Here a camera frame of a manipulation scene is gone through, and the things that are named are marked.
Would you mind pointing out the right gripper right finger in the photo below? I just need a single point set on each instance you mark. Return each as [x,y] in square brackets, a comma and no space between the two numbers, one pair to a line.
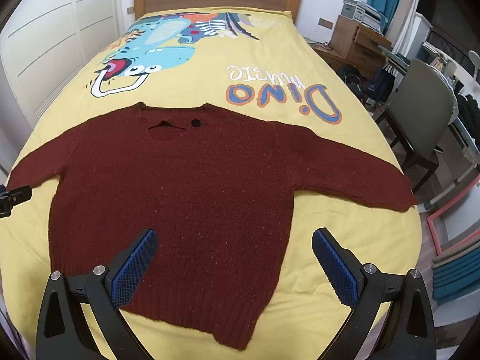
[408,330]

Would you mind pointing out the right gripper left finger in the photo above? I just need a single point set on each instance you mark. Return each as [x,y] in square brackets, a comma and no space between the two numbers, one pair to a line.
[63,332]

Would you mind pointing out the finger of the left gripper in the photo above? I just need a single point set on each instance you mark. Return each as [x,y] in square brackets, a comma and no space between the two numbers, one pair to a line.
[11,198]

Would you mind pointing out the dark red knit sweater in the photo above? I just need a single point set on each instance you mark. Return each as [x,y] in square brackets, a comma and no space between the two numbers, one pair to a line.
[233,201]

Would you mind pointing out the teal folded cushions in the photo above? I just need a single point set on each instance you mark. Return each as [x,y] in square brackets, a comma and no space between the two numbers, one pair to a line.
[456,276]

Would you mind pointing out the white wardrobe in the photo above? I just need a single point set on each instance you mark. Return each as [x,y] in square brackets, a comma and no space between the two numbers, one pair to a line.
[50,52]

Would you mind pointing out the grey green chair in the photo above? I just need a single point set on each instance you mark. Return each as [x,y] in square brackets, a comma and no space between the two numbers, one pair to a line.
[418,115]

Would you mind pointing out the dark blue bag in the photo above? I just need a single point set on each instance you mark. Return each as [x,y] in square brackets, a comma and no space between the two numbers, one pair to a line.
[380,87]

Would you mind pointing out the white desk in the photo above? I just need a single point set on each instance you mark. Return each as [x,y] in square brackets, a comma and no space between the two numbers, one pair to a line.
[469,149]

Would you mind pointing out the wooden drawer cabinet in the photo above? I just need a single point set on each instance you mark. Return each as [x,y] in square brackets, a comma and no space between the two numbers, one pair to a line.
[354,44]

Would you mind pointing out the white printer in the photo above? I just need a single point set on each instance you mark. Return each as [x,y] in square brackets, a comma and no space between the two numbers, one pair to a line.
[363,13]

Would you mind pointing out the pink frame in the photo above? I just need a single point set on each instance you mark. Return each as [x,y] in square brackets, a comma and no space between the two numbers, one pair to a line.
[457,222]

